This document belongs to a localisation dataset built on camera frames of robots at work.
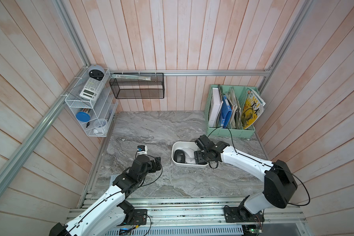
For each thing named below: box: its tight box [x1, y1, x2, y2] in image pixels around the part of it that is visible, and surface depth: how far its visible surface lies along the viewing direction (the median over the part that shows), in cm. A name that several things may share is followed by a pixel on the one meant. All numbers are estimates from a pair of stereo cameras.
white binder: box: [208, 87, 224, 128], surface depth 99 cm
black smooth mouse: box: [173, 149, 186, 164], surface depth 92 cm
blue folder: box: [220, 94, 233, 129], surface depth 99 cm
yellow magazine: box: [242, 87, 266, 130], surface depth 101 cm
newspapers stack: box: [225, 86, 243, 130], surface depth 98 cm
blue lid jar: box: [75, 111, 91, 122], surface depth 78 cm
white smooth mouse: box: [180, 147, 196, 164], surface depth 93 cm
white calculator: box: [79, 77, 104, 100], surface depth 79 cm
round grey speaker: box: [88, 64, 105, 81], surface depth 83 cm
